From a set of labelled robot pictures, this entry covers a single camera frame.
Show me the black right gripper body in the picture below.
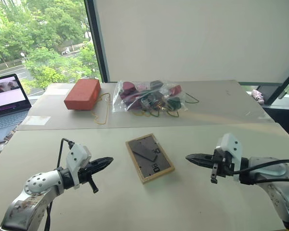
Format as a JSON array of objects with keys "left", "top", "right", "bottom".
[{"left": 210, "top": 149, "right": 235, "bottom": 185}]

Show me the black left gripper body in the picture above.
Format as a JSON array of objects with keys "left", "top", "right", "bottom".
[{"left": 77, "top": 165, "right": 99, "bottom": 194}]

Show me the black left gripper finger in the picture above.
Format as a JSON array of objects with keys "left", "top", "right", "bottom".
[
  {"left": 91, "top": 159, "right": 114, "bottom": 174},
  {"left": 90, "top": 157, "right": 114, "bottom": 167}
]

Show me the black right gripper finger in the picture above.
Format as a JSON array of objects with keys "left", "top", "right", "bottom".
[
  {"left": 185, "top": 154, "right": 214, "bottom": 160},
  {"left": 186, "top": 157, "right": 214, "bottom": 167}
]

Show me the open laptop computer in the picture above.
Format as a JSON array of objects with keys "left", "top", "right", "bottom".
[{"left": 0, "top": 74, "right": 33, "bottom": 143}]

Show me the red brick block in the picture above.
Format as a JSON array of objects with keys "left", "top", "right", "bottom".
[{"left": 64, "top": 79, "right": 102, "bottom": 111}]

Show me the red wedge piece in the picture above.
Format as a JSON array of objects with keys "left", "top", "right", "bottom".
[{"left": 170, "top": 85, "right": 183, "bottom": 96}]

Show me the clear plastic bag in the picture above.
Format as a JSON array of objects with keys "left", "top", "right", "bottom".
[{"left": 111, "top": 79, "right": 189, "bottom": 114}]

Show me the maroon wedge piece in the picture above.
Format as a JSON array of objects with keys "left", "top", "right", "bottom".
[{"left": 119, "top": 81, "right": 137, "bottom": 95}]

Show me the pink soft object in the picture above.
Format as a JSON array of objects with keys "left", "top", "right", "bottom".
[{"left": 251, "top": 89, "right": 266, "bottom": 105}]

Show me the dark green wedge piece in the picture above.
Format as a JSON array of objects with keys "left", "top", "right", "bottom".
[{"left": 149, "top": 80, "right": 163, "bottom": 90}]

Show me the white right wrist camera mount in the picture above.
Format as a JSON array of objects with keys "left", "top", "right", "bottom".
[{"left": 215, "top": 133, "right": 243, "bottom": 181}]

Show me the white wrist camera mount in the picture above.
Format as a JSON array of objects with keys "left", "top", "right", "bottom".
[
  {"left": 215, "top": 133, "right": 243, "bottom": 181},
  {"left": 66, "top": 143, "right": 92, "bottom": 190}
]

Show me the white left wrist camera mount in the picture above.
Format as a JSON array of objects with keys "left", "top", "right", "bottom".
[{"left": 66, "top": 143, "right": 92, "bottom": 190}]

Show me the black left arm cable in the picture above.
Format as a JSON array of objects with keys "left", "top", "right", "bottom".
[{"left": 44, "top": 138, "right": 76, "bottom": 231}]

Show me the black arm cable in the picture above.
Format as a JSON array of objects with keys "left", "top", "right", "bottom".
[
  {"left": 44, "top": 138, "right": 76, "bottom": 231},
  {"left": 227, "top": 159, "right": 289, "bottom": 184}
]

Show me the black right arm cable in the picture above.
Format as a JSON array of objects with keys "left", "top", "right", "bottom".
[{"left": 227, "top": 159, "right": 289, "bottom": 184}]

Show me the wooden picture frame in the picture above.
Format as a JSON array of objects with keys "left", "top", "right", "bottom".
[{"left": 125, "top": 133, "right": 176, "bottom": 185}]

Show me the yellow string loop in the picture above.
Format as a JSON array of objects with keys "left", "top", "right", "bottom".
[{"left": 91, "top": 92, "right": 112, "bottom": 126}]

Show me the green cord loop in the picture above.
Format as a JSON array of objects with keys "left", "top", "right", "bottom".
[
  {"left": 184, "top": 92, "right": 200, "bottom": 104},
  {"left": 166, "top": 110, "right": 181, "bottom": 119}
]

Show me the black window frame post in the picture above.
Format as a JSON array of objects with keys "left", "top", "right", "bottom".
[{"left": 83, "top": 0, "right": 111, "bottom": 83}]

